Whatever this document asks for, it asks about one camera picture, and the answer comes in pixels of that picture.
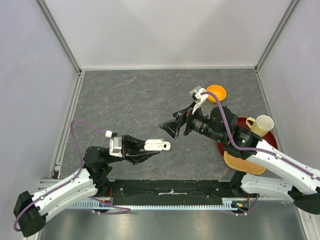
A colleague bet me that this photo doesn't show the cream yellow mug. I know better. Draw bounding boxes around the cream yellow mug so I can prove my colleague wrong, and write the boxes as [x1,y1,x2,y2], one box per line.
[245,115,275,137]

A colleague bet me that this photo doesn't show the light blue cable duct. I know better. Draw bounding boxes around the light blue cable duct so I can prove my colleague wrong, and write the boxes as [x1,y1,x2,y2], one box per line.
[68,198,238,211]

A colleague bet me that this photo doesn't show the aluminium frame right post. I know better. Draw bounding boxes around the aluminium frame right post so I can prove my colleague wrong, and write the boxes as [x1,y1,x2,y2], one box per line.
[254,0,301,73]

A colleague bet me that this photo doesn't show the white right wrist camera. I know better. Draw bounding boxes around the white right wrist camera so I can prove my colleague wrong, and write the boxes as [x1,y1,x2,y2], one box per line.
[189,85,209,114]

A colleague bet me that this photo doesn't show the orange plastic bowl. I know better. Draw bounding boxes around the orange plastic bowl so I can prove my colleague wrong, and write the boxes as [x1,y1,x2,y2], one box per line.
[206,84,227,102]

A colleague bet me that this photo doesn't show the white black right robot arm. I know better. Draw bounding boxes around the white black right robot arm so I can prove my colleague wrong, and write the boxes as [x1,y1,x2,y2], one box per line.
[159,103,320,215]

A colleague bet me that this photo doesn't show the woven bamboo tray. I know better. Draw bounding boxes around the woven bamboo tray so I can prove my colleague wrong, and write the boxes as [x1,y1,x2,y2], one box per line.
[223,151,267,176]

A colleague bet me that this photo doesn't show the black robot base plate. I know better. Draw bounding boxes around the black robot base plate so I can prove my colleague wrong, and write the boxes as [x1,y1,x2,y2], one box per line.
[94,179,256,205]

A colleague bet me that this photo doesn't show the aluminium frame left post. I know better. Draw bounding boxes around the aluminium frame left post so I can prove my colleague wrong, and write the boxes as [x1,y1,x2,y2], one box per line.
[35,0,82,75]

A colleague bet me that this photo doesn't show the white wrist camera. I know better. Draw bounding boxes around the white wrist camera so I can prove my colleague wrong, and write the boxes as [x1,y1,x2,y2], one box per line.
[109,136,123,158]
[189,85,209,114]

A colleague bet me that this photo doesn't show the white oval case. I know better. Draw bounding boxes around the white oval case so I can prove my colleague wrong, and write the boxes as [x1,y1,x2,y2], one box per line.
[144,139,168,152]

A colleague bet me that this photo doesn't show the aluminium frame post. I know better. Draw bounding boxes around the aluminium frame post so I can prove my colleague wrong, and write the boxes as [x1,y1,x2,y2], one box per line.
[35,0,82,75]
[254,0,301,73]

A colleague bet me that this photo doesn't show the red round plate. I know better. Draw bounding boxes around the red round plate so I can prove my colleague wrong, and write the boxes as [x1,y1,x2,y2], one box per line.
[217,116,278,160]

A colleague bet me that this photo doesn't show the white earbud charging case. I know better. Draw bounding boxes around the white earbud charging case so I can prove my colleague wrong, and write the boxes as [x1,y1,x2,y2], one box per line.
[162,141,171,151]

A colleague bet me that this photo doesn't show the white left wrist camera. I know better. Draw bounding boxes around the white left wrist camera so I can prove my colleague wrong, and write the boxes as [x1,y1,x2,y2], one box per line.
[109,136,123,158]

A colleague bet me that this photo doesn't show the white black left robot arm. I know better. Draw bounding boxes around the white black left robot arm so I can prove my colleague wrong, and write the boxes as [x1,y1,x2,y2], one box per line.
[13,134,171,238]

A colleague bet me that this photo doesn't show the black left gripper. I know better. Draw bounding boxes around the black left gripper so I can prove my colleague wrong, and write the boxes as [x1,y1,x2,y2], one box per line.
[106,134,160,165]

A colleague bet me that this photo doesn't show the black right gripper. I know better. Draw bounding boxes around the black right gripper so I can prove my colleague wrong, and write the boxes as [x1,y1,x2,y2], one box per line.
[158,100,225,143]

